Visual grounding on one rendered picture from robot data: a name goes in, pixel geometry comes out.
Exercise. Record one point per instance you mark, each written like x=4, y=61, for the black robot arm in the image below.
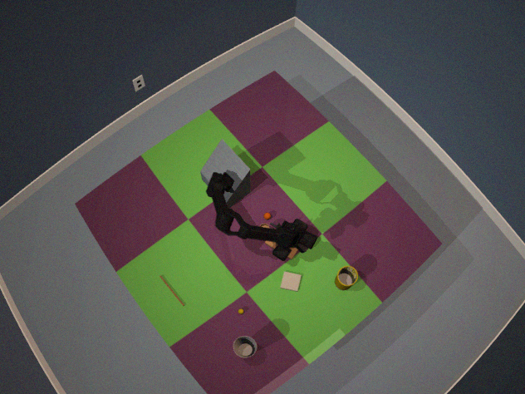
x=289, y=235

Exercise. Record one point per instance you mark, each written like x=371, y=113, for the dark grey cup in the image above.
x=245, y=346

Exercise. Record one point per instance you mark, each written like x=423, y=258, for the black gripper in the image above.
x=282, y=252

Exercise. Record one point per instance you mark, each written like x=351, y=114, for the yellow cup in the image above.
x=346, y=277

